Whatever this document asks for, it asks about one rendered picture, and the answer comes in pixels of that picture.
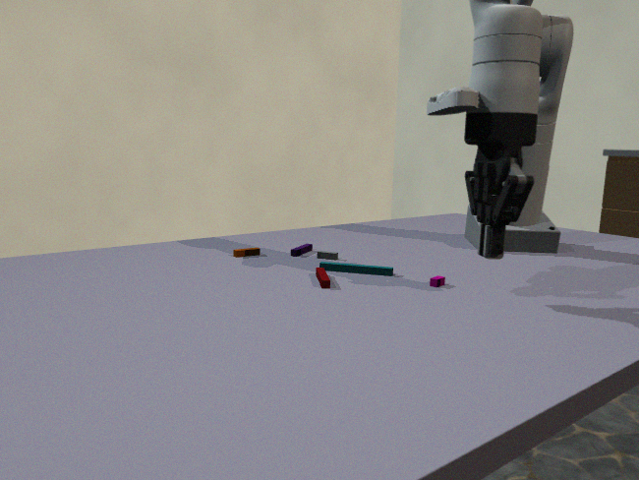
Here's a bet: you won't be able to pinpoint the purple rod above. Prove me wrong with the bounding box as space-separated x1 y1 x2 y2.
291 244 313 257

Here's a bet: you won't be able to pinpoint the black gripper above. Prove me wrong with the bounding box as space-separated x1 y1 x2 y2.
464 112 538 259

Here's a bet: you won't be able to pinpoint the turquoise rod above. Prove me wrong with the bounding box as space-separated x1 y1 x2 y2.
319 262 393 276

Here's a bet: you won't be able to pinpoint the orange rectangular bar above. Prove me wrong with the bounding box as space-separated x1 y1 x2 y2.
233 248 260 258

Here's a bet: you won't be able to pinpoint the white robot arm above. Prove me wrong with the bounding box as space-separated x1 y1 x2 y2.
427 0 573 226

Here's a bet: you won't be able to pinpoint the magenta rectangular block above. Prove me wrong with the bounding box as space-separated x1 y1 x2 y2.
430 275 445 287

